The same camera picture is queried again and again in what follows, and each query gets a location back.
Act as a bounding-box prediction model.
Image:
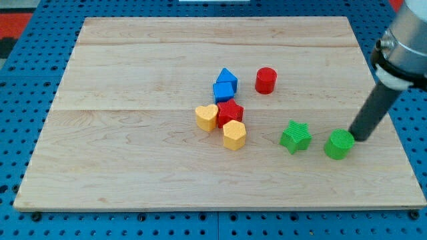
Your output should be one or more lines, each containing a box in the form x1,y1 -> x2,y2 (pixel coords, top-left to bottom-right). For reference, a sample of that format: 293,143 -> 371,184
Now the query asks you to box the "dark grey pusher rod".
348,81 -> 402,141

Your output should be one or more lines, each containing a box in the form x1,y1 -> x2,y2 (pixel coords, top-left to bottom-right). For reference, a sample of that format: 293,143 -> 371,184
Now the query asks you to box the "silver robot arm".
348,0 -> 426,141

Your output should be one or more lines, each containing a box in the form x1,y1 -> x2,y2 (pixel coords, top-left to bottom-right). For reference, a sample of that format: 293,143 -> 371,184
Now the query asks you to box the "green star block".
280,120 -> 312,155

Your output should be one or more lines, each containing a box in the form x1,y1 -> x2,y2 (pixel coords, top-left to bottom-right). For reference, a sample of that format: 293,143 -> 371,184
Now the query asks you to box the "red star block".
217,99 -> 244,128

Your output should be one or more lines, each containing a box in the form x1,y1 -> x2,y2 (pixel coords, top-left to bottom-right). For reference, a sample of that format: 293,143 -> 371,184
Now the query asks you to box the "green cylinder block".
324,129 -> 355,160

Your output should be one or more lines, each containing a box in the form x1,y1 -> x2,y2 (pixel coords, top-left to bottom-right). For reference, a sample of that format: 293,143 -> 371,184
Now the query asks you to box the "red cylinder block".
255,67 -> 278,95

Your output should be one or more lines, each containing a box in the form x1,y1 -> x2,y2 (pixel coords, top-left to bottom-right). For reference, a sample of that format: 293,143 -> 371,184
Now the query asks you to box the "yellow hexagon block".
223,120 -> 246,151

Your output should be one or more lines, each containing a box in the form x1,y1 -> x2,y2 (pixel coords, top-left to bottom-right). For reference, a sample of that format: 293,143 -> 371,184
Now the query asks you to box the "blue triangle block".
216,68 -> 238,93

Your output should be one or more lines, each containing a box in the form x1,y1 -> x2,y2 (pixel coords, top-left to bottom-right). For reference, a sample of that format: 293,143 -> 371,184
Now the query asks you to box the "blue cube block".
213,82 -> 234,104

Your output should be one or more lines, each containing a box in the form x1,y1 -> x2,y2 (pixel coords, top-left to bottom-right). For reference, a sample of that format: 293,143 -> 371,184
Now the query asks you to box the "yellow heart block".
195,104 -> 218,132

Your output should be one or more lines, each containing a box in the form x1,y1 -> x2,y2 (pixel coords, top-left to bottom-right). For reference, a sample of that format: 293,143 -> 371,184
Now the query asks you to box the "light wooden board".
14,17 -> 426,212

